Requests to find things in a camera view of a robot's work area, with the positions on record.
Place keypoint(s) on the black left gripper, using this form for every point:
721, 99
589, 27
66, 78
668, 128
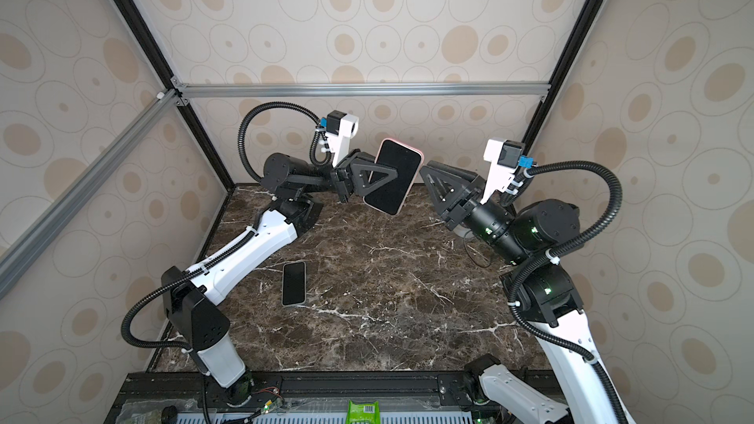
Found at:
348, 180

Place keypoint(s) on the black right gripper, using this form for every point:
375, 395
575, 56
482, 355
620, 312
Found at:
466, 203

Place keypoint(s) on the phone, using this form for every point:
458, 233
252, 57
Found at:
398, 164

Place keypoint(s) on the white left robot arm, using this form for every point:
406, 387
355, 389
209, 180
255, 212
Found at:
192, 296

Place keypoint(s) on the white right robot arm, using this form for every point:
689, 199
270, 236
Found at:
541, 295

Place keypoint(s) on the black smartphone on table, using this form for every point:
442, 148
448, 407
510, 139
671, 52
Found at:
294, 285

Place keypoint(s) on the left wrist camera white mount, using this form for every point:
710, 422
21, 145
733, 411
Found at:
336, 131

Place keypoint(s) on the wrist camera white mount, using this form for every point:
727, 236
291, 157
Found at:
336, 131
507, 168

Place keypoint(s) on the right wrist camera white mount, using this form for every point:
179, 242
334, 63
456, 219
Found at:
507, 168

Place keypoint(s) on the back aluminium frame rail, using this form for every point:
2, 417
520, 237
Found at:
365, 89

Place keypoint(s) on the aluminium frame rail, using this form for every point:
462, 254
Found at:
32, 244
365, 89

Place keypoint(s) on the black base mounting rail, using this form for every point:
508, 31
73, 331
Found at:
309, 397

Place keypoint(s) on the left aluminium frame rail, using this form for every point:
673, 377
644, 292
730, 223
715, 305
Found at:
32, 244

